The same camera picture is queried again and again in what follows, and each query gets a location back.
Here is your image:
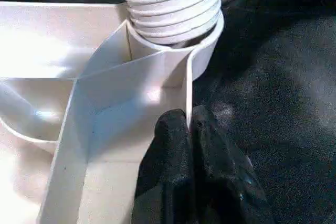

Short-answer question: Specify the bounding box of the white plastic table leg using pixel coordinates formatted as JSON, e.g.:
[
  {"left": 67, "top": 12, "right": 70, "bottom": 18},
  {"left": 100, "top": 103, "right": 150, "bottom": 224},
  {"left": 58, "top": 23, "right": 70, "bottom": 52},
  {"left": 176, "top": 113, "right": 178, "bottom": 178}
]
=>
[{"left": 118, "top": 0, "right": 223, "bottom": 46}]

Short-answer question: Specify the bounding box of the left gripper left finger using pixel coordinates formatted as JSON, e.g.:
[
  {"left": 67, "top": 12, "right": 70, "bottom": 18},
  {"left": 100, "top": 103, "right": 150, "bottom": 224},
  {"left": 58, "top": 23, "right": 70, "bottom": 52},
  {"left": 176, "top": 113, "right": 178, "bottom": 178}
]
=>
[{"left": 131, "top": 109, "right": 195, "bottom": 224}]

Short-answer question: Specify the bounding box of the black plastic mat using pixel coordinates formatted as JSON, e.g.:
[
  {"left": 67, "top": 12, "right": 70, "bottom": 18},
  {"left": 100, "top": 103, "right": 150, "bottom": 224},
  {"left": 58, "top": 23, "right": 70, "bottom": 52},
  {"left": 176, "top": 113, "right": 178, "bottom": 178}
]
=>
[{"left": 0, "top": 0, "right": 336, "bottom": 224}]

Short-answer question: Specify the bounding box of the white plastic table top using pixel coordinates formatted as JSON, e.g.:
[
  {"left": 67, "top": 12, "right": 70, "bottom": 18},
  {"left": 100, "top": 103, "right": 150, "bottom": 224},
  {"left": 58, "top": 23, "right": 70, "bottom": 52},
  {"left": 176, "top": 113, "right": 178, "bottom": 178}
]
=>
[{"left": 0, "top": 1, "right": 225, "bottom": 224}]

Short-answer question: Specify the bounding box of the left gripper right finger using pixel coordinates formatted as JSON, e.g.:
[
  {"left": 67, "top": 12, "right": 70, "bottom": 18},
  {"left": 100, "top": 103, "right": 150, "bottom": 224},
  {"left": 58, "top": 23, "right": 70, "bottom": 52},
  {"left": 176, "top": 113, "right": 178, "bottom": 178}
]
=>
[{"left": 189, "top": 105, "right": 276, "bottom": 224}]

